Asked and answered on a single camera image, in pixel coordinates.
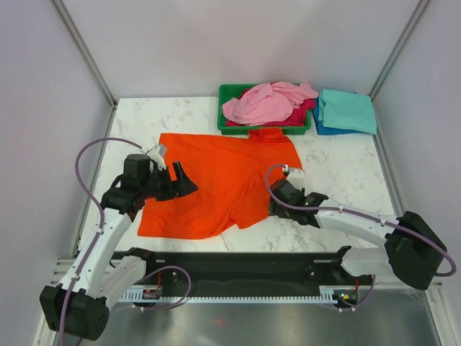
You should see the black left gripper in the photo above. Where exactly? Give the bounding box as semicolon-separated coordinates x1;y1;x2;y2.
140;161;197;202

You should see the orange t shirt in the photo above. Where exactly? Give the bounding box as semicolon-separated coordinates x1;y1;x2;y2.
138;128;302;239

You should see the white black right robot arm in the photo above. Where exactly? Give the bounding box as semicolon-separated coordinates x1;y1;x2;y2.
269;179;447;290

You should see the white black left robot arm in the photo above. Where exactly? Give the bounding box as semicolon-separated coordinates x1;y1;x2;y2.
40;154;198;341

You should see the blue folded t shirt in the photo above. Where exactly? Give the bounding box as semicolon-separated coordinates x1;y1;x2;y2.
312;98;361;136

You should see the pink t shirt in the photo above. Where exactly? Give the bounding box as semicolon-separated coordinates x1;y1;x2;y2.
222;81;319;127

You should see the green plastic bin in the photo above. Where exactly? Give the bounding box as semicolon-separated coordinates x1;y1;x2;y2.
217;83;316;136

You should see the teal folded t shirt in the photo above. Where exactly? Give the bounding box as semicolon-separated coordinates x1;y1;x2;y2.
318;89;377;135

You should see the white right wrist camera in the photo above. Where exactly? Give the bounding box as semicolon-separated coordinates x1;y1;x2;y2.
282;165;305;190

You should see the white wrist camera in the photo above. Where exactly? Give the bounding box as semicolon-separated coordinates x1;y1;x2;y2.
282;165;305;190
146;143;167;170

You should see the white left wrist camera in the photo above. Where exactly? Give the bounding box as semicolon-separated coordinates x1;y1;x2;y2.
146;143;167;170

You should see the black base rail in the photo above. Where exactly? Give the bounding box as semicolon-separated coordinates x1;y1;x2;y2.
109;250;375;298

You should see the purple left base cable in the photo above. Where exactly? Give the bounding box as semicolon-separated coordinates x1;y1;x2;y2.
107;265;192;314

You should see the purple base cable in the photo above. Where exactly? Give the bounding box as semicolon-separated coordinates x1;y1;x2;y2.
107;265;192;314
326;273;375;313

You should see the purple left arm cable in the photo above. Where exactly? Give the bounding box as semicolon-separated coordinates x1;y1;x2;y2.
59;138;143;346

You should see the white slotted cable duct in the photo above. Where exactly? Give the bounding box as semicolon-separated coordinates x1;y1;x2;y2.
118;285;359;304

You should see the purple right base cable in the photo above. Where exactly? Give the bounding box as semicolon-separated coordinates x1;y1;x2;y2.
326;273;375;313

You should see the left aluminium frame post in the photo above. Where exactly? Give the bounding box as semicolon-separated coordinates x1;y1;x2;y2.
50;0;117;110

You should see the aluminium frame post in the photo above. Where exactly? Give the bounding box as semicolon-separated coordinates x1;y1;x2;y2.
369;0;432;100
50;0;117;110

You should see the right aluminium frame post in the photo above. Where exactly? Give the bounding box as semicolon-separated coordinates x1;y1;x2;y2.
369;0;432;100

